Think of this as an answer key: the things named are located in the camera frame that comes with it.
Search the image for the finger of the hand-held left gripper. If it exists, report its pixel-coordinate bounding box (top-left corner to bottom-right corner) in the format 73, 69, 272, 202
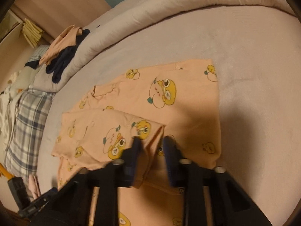
18, 187, 58, 218

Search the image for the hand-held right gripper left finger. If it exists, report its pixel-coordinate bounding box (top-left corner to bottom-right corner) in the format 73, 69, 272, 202
28, 138, 143, 226

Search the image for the blue plaid pillow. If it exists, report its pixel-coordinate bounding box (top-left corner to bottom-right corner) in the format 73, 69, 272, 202
3, 91, 56, 180

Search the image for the peach cartoon print pajama top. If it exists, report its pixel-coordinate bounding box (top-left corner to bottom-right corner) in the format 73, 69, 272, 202
51, 60, 222, 226

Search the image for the plain peach folded cloth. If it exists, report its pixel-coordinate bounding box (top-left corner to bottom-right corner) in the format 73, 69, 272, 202
39, 25, 84, 66

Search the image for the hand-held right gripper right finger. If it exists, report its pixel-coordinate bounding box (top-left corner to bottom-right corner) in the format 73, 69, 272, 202
163, 137, 273, 226

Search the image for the dark navy cloth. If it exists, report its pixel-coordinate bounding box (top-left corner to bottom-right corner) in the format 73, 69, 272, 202
46, 29, 91, 84

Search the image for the white crumpled cloth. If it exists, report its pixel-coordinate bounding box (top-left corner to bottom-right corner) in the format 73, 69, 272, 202
0, 85, 24, 146

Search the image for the pink cloth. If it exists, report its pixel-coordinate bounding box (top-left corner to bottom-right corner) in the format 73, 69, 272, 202
28, 175, 41, 200

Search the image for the grey cloth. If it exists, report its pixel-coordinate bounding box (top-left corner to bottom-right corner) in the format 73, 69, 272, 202
14, 66, 44, 90

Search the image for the orange object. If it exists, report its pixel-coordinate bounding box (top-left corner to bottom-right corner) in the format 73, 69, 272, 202
0, 163, 14, 182

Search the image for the pinkish grey folded quilt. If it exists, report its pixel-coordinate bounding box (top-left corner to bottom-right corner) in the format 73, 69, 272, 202
33, 0, 292, 93

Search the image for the pinkish grey bed sheet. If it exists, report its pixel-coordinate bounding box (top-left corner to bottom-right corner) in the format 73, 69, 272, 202
45, 7, 301, 226

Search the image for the light plaid pillow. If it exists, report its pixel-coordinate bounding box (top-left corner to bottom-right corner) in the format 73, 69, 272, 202
26, 44, 51, 63

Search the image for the white cabinet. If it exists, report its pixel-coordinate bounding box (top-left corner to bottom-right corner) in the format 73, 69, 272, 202
0, 9, 24, 50

